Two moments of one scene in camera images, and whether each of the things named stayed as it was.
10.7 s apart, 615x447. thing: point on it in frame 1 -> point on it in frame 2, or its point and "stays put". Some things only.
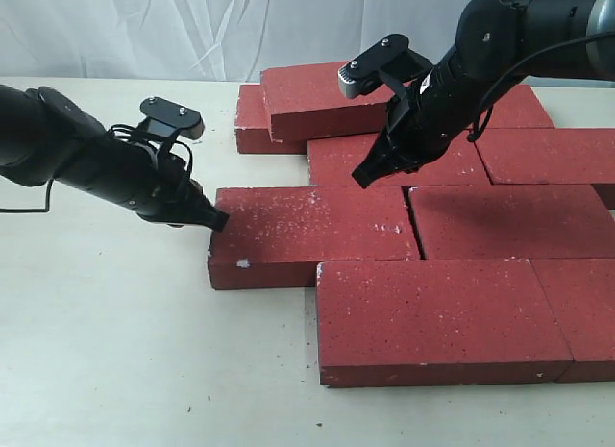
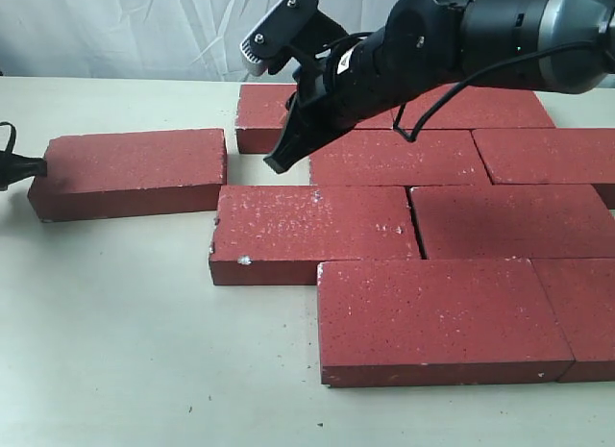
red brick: (332, 161) stays put
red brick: (275, 235) stays put
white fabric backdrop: (215, 32) stays put
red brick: (581, 293) stays put
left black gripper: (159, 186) -> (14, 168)
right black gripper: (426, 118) -> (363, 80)
